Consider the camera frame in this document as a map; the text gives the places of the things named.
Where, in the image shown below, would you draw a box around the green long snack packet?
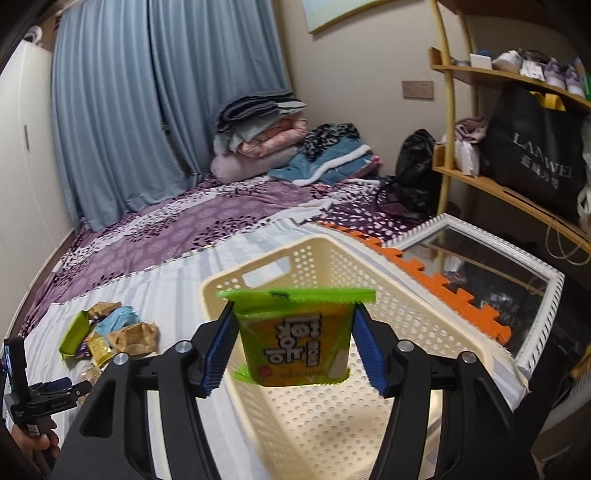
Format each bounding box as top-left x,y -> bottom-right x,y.
58,310 -> 90,359

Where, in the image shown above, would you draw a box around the brown snack packet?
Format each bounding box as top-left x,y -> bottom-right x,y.
106,322 -> 159,356

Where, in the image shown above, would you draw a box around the green orange Korean snack packet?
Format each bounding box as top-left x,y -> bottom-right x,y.
217,287 -> 377,388

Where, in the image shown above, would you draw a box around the person's left hand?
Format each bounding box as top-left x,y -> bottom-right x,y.
11,419 -> 60,473

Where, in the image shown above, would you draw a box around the yellow small snack packet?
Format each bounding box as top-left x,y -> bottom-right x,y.
85,334 -> 116,368

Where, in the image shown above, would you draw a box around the orange foam puzzle mat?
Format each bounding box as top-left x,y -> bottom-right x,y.
318,221 -> 512,346

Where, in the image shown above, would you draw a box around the light blue snack packet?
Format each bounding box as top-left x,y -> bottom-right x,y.
94,306 -> 140,337

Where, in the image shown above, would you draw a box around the cream perforated plastic basket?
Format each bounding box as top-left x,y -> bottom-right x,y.
199,233 -> 498,480

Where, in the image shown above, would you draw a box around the white framed mirror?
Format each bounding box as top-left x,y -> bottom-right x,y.
389,214 -> 564,378

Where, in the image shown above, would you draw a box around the white wardrobe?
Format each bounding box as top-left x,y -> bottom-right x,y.
1,41 -> 73,335

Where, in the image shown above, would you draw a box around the purple floral bedspread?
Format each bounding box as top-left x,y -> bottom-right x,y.
18,176 -> 419,337

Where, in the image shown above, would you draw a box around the black plastic bag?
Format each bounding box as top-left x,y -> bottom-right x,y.
375,129 -> 442,222

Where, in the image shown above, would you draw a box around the bamboo shelf unit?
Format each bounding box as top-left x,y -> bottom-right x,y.
429,1 -> 590,252

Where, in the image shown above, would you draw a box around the black Lanwei shopping bag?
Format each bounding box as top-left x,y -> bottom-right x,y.
479,83 -> 587,223

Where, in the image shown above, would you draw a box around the pink clothes on shelf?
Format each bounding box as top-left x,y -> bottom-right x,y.
454,116 -> 489,177

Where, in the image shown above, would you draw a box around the blue white folded blanket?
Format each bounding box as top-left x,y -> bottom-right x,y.
267,123 -> 382,187

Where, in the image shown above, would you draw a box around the blue curtain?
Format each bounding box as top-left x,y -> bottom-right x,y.
51,1 -> 290,232

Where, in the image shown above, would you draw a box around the stack of folded quilts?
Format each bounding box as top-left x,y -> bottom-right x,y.
211,90 -> 308,184

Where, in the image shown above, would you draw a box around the white sneakers on shelf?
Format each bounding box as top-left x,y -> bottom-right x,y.
492,50 -> 586,97

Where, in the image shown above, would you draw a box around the wall socket plate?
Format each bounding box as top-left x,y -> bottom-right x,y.
402,80 -> 435,101

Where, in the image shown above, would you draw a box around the wall picture frame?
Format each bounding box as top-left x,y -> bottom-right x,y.
301,0 -> 380,34

